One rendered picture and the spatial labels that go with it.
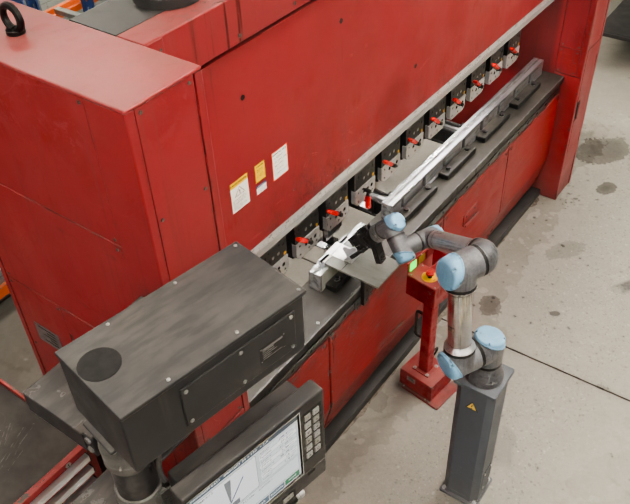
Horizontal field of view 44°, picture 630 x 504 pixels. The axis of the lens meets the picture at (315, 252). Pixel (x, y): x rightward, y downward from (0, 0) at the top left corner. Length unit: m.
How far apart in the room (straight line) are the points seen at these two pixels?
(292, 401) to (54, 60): 1.01
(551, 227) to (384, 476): 2.12
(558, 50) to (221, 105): 2.92
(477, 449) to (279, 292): 1.80
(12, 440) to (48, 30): 1.41
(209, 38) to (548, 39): 3.00
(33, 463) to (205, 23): 1.53
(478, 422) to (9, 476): 1.74
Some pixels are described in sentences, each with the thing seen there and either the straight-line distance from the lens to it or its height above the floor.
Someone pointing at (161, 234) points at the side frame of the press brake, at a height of 1.93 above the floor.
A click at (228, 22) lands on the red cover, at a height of 2.24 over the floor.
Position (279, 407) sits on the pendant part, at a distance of 1.97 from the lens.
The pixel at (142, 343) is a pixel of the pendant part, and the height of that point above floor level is 1.95.
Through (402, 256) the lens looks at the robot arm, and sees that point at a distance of 2.98.
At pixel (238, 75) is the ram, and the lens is 2.35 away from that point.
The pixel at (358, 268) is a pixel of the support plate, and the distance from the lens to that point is 3.20.
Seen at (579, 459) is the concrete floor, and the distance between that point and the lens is 3.96.
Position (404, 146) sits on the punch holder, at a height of 1.25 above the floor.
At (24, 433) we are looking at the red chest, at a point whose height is 0.98.
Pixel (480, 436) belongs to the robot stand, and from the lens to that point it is 3.30.
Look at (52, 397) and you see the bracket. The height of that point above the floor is 1.70.
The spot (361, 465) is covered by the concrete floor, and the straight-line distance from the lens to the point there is 3.79.
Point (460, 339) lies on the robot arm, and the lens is 2.84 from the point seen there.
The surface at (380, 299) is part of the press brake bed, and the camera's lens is 3.55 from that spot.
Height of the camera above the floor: 3.15
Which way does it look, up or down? 41 degrees down
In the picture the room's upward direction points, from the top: 3 degrees counter-clockwise
